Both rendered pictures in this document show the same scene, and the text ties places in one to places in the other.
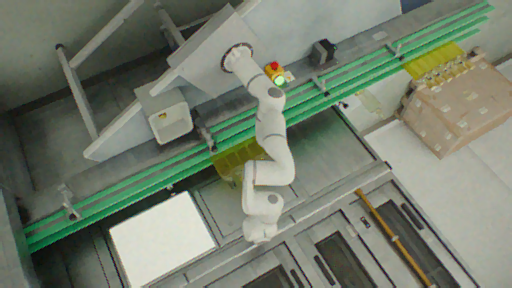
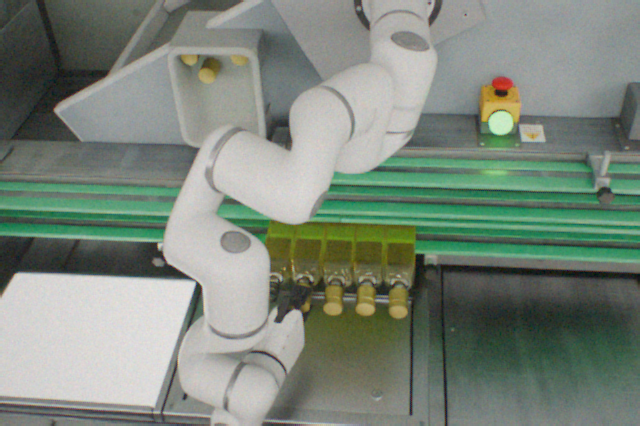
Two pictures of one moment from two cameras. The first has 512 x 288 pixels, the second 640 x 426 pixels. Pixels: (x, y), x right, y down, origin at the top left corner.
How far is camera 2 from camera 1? 0.89 m
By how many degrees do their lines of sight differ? 30
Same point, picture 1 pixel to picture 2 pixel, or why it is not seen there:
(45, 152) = (52, 131)
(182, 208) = (161, 305)
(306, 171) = (479, 382)
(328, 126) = (604, 321)
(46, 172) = not seen: hidden behind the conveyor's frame
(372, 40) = not seen: outside the picture
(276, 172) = (269, 164)
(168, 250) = (67, 361)
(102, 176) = (61, 160)
